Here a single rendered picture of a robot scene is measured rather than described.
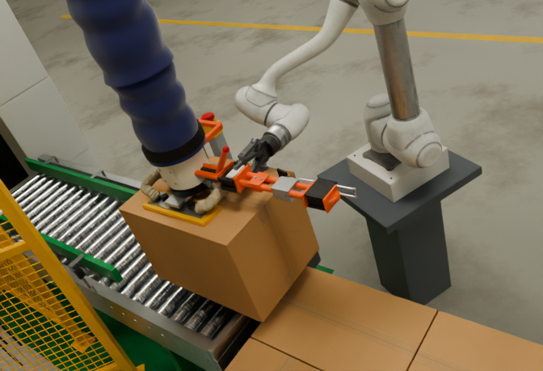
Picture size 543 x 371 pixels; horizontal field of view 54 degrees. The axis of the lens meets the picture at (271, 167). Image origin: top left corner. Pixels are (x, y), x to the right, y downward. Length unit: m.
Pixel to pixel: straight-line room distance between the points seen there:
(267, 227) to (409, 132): 0.60
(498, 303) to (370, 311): 0.86
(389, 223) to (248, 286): 0.61
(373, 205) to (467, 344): 0.63
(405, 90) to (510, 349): 0.92
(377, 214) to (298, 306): 0.48
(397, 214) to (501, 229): 1.09
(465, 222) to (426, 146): 1.28
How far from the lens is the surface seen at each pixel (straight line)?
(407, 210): 2.16
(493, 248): 3.03
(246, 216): 1.82
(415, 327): 2.04
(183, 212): 1.92
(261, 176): 1.72
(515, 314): 2.76
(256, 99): 1.97
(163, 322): 2.31
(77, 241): 3.15
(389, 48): 1.82
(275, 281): 1.99
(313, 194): 1.55
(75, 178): 3.54
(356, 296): 2.16
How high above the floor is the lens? 2.19
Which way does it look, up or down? 34 degrees down
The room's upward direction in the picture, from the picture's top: 19 degrees counter-clockwise
